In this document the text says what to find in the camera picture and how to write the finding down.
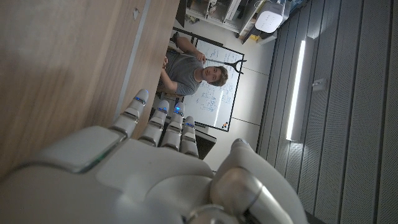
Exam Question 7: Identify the white shelf cabinet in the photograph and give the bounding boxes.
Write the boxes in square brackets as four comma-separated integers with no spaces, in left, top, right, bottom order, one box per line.
[185,0,265,35]

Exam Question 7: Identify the black reacher grabber tool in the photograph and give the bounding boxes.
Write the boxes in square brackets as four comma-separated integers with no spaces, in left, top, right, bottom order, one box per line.
[178,52,248,75]

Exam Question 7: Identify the seated person grey shirt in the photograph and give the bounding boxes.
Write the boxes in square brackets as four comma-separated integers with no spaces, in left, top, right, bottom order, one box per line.
[160,36,229,96]

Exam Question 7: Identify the white rounded box appliance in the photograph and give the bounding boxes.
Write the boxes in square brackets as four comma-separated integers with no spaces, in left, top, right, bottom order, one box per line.
[254,0,286,34]

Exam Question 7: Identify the long ceiling light strip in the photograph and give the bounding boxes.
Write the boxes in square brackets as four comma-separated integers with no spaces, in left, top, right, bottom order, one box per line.
[285,39,307,141]

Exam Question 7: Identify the black framed whiteboard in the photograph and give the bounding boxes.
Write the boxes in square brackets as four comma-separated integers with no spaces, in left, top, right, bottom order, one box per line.
[182,39,246,133]

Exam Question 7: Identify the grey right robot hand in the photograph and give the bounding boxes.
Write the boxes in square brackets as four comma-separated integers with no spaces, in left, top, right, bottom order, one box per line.
[0,89,309,224]

